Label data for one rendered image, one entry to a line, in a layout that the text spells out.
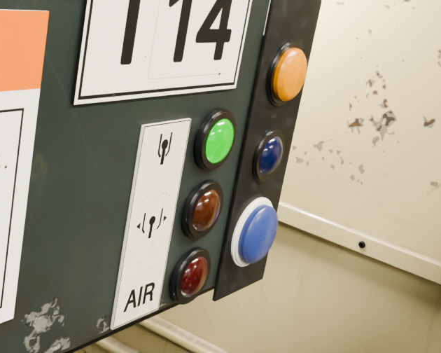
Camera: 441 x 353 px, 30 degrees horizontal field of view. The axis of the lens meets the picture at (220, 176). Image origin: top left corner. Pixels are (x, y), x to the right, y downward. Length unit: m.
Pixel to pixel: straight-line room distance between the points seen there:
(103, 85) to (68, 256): 0.06
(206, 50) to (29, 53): 0.09
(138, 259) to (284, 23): 0.12
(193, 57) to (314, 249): 0.91
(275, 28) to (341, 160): 0.81
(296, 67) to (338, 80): 0.78
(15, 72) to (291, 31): 0.16
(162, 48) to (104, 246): 0.08
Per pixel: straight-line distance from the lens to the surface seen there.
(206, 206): 0.35
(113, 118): 0.29
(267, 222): 0.40
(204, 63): 0.33
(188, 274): 0.36
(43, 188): 0.28
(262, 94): 0.37
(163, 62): 0.31
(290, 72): 0.38
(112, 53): 0.28
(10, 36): 0.25
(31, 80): 0.26
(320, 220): 1.19
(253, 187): 0.39
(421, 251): 1.14
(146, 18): 0.29
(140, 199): 0.32
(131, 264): 0.33
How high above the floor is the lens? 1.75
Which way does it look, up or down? 17 degrees down
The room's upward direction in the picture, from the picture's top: 11 degrees clockwise
